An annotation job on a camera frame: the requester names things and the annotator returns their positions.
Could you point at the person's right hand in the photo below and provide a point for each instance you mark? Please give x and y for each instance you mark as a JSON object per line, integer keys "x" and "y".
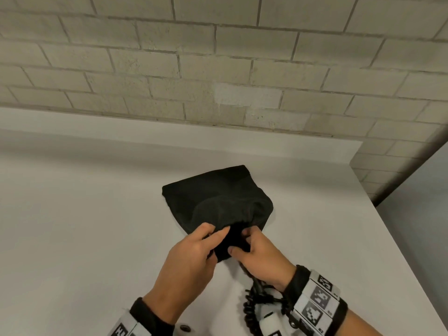
{"x": 266, "y": 262}

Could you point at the person's left hand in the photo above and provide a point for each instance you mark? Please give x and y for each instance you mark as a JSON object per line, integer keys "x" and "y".
{"x": 185, "y": 269}

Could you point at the black cloth drawstring bag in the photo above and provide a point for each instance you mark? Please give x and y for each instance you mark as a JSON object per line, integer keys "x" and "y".
{"x": 217, "y": 199}

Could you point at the person's right forearm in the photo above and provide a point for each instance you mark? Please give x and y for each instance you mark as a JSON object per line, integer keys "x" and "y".
{"x": 357, "y": 327}

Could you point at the right wristband with markers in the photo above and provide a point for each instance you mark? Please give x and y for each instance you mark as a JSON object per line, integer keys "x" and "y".
{"x": 315, "y": 300}

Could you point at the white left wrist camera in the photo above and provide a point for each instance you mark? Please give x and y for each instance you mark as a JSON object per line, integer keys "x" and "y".
{"x": 183, "y": 329}

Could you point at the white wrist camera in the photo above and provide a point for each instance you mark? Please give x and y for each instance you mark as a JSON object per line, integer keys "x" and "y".
{"x": 274, "y": 325}
{"x": 183, "y": 329}

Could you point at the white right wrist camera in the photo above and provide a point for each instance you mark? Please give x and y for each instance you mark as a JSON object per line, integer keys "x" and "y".
{"x": 274, "y": 325}

